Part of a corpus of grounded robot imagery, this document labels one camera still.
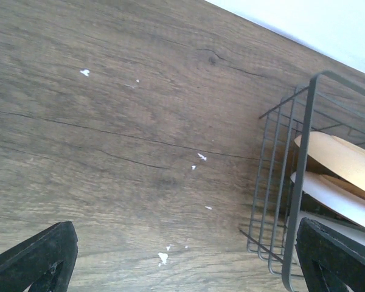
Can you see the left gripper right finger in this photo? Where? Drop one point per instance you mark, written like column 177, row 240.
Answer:
column 329, row 260

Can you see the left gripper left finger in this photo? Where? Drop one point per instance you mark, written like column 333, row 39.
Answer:
column 44, row 262

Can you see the white blue striped plate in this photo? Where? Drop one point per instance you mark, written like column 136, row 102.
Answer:
column 344, row 198

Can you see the orange plastic plate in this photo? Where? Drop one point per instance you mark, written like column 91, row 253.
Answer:
column 344, row 159

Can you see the dark wire dish rack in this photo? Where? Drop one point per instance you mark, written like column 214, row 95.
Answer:
column 328, row 103

